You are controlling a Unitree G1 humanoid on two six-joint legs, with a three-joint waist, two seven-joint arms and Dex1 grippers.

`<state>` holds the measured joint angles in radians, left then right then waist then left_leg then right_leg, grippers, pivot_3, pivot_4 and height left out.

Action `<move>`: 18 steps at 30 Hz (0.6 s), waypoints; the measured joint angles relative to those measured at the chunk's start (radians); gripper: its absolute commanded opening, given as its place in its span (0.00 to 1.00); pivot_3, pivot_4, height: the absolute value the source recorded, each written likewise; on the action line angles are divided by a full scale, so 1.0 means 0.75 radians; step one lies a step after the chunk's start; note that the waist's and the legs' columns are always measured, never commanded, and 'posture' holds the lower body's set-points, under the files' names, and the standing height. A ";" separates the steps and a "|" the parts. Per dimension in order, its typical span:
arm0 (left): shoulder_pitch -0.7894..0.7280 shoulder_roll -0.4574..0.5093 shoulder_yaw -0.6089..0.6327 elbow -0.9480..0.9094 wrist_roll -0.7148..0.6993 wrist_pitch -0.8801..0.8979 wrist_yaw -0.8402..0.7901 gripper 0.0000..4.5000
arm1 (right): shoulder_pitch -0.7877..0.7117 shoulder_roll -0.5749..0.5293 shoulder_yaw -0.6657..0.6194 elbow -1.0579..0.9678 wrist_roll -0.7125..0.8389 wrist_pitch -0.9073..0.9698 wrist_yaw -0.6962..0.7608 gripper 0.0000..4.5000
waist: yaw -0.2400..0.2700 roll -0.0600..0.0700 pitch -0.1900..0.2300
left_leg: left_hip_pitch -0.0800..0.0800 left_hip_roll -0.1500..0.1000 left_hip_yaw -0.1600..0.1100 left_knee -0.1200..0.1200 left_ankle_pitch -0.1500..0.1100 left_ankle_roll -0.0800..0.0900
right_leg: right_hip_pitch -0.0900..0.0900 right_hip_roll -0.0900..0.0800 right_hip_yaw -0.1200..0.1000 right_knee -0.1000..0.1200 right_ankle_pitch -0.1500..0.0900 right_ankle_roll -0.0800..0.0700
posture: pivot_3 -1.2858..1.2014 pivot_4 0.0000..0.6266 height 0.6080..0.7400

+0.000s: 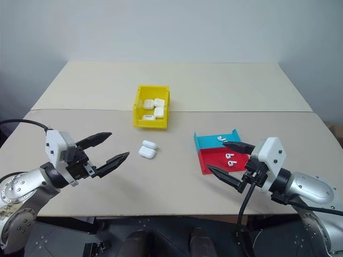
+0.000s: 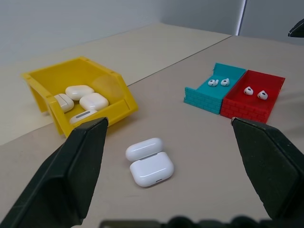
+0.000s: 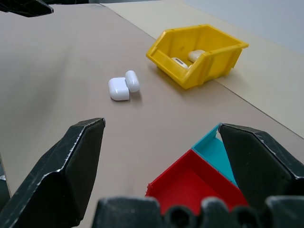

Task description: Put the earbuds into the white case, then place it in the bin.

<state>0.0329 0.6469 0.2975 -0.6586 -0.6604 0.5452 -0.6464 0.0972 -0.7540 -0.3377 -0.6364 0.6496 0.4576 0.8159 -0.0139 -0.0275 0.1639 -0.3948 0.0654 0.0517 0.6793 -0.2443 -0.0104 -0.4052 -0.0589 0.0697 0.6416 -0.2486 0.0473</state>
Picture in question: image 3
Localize red tray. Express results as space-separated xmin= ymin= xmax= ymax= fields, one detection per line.
xmin=145 ymin=149 xmax=249 ymax=216

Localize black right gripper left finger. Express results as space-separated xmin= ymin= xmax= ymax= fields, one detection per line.
xmin=0 ymin=117 xmax=106 ymax=228

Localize yellow plastic bin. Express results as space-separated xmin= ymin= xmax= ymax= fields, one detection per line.
xmin=145 ymin=23 xmax=249 ymax=90

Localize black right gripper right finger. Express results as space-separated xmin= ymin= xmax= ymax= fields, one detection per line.
xmin=218 ymin=123 xmax=304 ymax=209

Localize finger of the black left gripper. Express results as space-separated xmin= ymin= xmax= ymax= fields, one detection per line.
xmin=0 ymin=0 xmax=54 ymax=18

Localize white earbud case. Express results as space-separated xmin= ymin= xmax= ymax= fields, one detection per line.
xmin=108 ymin=70 xmax=141 ymax=102

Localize teal tray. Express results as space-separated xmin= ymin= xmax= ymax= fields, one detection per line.
xmin=191 ymin=123 xmax=238 ymax=187

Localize white cases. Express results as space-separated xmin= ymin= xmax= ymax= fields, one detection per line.
xmin=171 ymin=57 xmax=193 ymax=70

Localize white plastic part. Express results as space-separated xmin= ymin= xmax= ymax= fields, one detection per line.
xmin=188 ymin=49 xmax=205 ymax=63

